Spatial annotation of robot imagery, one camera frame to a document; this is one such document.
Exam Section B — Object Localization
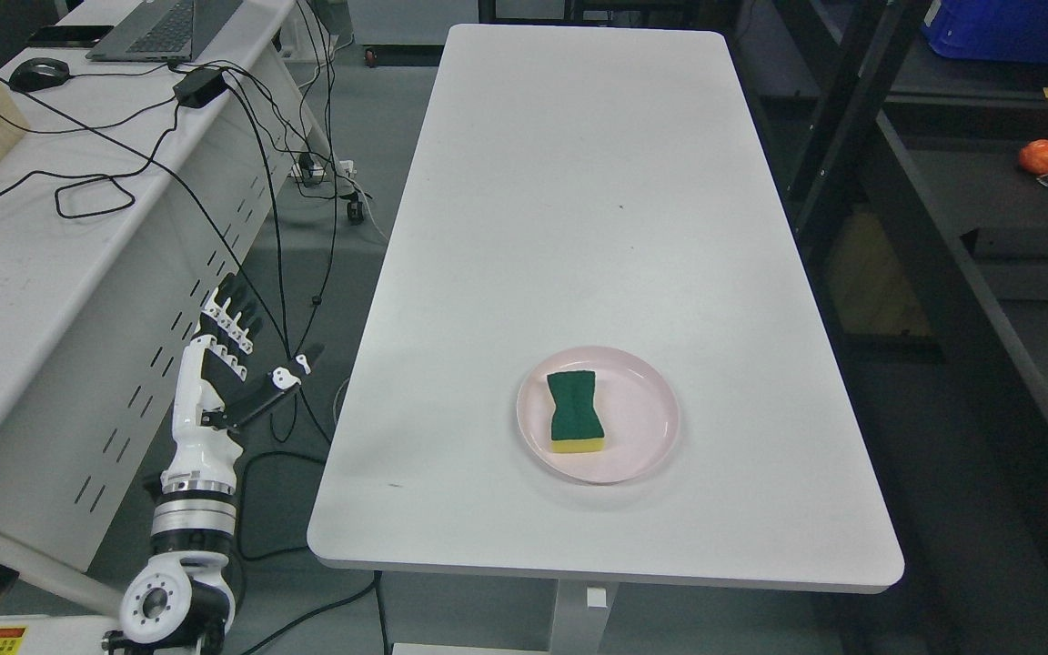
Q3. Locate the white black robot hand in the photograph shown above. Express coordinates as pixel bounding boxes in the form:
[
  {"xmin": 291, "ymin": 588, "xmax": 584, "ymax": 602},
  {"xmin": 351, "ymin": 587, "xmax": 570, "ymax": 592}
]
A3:
[{"xmin": 159, "ymin": 274, "xmax": 325, "ymax": 494}]

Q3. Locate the green yellow sponge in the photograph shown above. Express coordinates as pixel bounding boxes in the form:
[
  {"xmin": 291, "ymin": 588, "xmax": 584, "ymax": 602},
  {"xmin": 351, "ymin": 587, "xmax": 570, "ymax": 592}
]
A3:
[{"xmin": 548, "ymin": 370, "xmax": 606, "ymax": 453}]

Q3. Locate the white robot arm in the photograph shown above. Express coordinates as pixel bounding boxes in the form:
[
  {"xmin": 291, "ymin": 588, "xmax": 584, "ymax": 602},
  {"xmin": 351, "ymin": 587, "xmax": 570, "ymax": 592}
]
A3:
[{"xmin": 101, "ymin": 471, "xmax": 237, "ymax": 654}]

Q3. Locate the dark metal shelf rack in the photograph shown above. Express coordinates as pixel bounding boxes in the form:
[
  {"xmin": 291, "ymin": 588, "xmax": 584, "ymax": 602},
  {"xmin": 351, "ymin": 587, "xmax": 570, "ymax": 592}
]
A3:
[{"xmin": 732, "ymin": 1, "xmax": 1048, "ymax": 654}]

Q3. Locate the white power strip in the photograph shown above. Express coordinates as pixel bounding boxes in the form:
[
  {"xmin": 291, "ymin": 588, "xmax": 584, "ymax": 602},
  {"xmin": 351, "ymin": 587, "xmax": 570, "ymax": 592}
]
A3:
[{"xmin": 288, "ymin": 158, "xmax": 357, "ymax": 187}]

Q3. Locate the white perforated side desk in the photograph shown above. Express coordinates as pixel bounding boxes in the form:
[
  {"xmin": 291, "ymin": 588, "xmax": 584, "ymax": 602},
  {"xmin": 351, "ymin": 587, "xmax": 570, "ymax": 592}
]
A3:
[{"xmin": 0, "ymin": 1, "xmax": 326, "ymax": 615}]

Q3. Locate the black power adapter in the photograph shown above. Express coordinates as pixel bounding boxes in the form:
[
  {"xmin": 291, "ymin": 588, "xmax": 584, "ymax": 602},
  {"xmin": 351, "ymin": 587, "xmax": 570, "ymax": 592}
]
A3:
[{"xmin": 172, "ymin": 69, "xmax": 228, "ymax": 109}]

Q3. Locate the black computer mouse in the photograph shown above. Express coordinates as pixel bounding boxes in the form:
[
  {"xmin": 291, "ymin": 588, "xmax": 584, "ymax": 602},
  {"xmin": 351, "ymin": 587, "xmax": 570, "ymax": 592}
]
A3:
[{"xmin": 7, "ymin": 57, "xmax": 72, "ymax": 93}]

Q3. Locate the grey laptop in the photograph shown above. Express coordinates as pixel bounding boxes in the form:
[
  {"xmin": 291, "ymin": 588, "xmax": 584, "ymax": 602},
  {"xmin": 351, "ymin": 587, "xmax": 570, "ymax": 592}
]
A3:
[{"xmin": 85, "ymin": 1, "xmax": 242, "ymax": 62}]

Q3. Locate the black smartphone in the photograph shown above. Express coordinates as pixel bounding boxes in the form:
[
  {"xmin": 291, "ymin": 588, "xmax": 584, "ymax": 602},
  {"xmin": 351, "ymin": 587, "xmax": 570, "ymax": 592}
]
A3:
[{"xmin": 25, "ymin": 25, "xmax": 114, "ymax": 49}]

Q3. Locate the white long table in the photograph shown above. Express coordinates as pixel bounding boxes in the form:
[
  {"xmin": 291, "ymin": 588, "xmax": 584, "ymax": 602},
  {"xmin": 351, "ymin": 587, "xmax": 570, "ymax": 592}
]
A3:
[{"xmin": 307, "ymin": 24, "xmax": 905, "ymax": 655}]

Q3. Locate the pink round plate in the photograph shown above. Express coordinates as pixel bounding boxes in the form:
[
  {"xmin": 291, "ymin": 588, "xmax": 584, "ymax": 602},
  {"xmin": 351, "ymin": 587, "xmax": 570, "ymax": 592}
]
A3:
[{"xmin": 516, "ymin": 347, "xmax": 680, "ymax": 485}]

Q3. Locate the blue plastic bin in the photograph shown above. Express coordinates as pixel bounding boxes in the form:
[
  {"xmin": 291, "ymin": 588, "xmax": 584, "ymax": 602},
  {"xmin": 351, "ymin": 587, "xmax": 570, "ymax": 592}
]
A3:
[{"xmin": 921, "ymin": 1, "xmax": 1048, "ymax": 64}]

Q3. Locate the black cable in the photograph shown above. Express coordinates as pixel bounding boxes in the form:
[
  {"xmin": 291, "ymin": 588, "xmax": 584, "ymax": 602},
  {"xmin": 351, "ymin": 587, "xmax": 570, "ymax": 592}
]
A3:
[{"xmin": 0, "ymin": 0, "xmax": 379, "ymax": 655}]

